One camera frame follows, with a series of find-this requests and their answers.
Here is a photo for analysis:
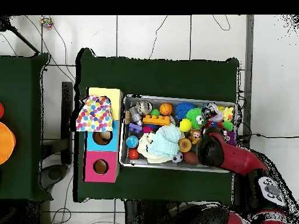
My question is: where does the light teal cloth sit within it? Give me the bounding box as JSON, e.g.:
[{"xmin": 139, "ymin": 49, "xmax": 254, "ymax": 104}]
[{"xmin": 148, "ymin": 124, "xmax": 184, "ymax": 159}]

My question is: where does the brown monkey toy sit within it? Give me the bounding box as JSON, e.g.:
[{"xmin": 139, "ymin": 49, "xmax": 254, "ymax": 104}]
[{"xmin": 189, "ymin": 129, "xmax": 203, "ymax": 143}]

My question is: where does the colourful patterned cloth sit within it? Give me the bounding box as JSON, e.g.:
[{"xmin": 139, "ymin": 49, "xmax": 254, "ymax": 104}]
[{"xmin": 75, "ymin": 94, "xmax": 114, "ymax": 133}]

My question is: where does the shallow clear bin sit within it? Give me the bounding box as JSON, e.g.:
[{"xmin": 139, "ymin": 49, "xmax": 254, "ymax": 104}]
[{"xmin": 119, "ymin": 95, "xmax": 237, "ymax": 173}]

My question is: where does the wooden box with three holes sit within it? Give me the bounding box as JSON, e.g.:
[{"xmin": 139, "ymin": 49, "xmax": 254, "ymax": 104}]
[{"xmin": 83, "ymin": 86, "xmax": 124, "ymax": 184}]

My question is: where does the orange building block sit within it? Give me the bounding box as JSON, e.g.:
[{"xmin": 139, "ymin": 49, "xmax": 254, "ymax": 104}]
[{"xmin": 142, "ymin": 114, "xmax": 171, "ymax": 128}]

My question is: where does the crushed silver can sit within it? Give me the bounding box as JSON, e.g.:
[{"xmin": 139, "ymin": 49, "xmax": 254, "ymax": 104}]
[{"xmin": 135, "ymin": 100, "xmax": 152, "ymax": 115}]

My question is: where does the small orange basketball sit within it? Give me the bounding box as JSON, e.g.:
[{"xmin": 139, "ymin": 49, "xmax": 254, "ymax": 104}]
[{"xmin": 159, "ymin": 102, "xmax": 173, "ymax": 116}]

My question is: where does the cream yellow cloth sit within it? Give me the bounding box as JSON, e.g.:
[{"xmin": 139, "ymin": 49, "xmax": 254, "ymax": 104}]
[{"xmin": 136, "ymin": 134, "xmax": 173, "ymax": 164}]

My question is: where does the blue globe ball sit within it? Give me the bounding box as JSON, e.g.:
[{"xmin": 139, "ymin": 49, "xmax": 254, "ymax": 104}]
[{"xmin": 126, "ymin": 135, "xmax": 140, "ymax": 149}]

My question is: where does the yellow ball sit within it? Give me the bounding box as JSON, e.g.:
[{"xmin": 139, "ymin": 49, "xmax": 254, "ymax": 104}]
[{"xmin": 179, "ymin": 118, "xmax": 193, "ymax": 133}]

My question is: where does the blue spiky ball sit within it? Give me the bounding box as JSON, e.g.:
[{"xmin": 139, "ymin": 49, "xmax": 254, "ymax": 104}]
[{"xmin": 175, "ymin": 102, "xmax": 196, "ymax": 120}]

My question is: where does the small soccer ball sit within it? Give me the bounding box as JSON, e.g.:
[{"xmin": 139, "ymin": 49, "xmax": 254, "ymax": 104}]
[{"xmin": 172, "ymin": 151, "xmax": 184, "ymax": 164}]

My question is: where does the green spiky ball with eyes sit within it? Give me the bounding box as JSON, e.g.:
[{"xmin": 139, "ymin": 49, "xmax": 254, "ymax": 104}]
[{"xmin": 186, "ymin": 108, "xmax": 206, "ymax": 129}]

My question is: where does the dark green table cloth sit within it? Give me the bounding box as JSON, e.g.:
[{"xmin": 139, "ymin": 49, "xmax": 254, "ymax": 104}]
[{"xmin": 74, "ymin": 48, "xmax": 240, "ymax": 204}]

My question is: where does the small brown football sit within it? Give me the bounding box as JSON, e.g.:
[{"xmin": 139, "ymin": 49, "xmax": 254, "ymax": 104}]
[{"xmin": 183, "ymin": 151, "xmax": 199, "ymax": 165}]

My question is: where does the purple spiky monster toy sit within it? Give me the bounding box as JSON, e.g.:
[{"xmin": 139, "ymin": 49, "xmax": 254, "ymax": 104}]
[{"xmin": 226, "ymin": 130, "xmax": 237, "ymax": 145}]

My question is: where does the green covered side table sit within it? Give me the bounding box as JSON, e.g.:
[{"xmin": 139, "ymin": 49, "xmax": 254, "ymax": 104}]
[{"xmin": 0, "ymin": 53, "xmax": 50, "ymax": 201}]

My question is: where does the orange bowl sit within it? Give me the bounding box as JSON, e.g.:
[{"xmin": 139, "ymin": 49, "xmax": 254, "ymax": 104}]
[{"xmin": 0, "ymin": 121, "xmax": 17, "ymax": 166}]

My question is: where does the small colourful toy on floor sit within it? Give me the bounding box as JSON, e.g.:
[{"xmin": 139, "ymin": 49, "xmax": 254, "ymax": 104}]
[{"xmin": 39, "ymin": 16, "xmax": 54, "ymax": 30}]

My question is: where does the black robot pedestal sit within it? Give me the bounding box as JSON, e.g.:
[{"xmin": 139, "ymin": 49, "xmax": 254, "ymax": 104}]
[{"xmin": 123, "ymin": 199, "xmax": 173, "ymax": 224}]

